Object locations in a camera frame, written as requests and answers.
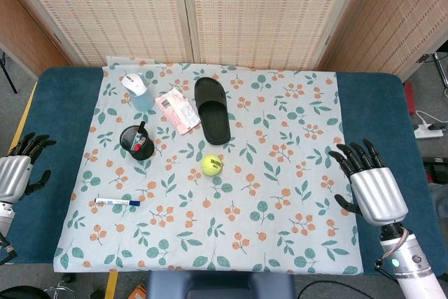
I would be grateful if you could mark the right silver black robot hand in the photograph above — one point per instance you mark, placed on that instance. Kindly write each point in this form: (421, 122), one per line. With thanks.
(376, 190)

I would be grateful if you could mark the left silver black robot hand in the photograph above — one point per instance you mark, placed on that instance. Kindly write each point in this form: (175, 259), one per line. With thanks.
(14, 169)

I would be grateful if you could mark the blue capped white marker pen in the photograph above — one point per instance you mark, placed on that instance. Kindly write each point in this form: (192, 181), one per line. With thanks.
(117, 202)

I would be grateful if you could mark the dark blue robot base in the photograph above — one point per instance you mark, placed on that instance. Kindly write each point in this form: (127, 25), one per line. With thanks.
(220, 285)

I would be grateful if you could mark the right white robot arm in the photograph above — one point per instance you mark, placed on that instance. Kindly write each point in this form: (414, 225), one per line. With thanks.
(409, 260)

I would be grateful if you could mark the black mesh pen holder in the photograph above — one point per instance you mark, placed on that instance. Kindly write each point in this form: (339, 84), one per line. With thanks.
(137, 143)

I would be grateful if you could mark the red-capped white tube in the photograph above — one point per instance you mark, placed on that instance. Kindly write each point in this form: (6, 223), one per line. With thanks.
(138, 144)

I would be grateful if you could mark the blue padded table cover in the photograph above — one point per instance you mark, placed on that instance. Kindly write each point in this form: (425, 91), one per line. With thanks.
(45, 159)

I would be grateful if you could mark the white power strip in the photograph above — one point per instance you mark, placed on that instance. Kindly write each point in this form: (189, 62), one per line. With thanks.
(427, 133)

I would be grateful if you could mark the black tripod stand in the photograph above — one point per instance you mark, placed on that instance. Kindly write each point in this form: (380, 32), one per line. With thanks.
(7, 73)

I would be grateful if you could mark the red black floor device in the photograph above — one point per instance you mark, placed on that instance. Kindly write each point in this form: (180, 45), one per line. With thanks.
(409, 97)

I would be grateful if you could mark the clear blue glass cup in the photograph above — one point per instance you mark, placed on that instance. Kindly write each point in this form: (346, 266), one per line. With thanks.
(143, 100)

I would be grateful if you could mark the white computer mouse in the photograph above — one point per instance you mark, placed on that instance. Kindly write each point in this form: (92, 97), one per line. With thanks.
(133, 83)

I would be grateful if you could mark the floral print tablecloth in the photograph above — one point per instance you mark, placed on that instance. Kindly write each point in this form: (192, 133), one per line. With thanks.
(224, 187)

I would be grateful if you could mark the yellow tennis ball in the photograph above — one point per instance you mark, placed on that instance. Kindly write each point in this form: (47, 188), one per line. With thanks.
(212, 165)

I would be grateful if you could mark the pink white tissue pack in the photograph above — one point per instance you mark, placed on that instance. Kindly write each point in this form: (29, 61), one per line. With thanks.
(178, 109)

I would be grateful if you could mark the orange box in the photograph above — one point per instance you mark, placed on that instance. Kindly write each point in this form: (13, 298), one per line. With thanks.
(138, 292)

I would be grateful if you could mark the black rubber slipper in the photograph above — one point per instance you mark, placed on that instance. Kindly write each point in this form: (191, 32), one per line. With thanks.
(212, 110)

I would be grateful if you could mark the woven bamboo folding screen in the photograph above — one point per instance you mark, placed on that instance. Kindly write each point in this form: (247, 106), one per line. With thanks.
(224, 12)

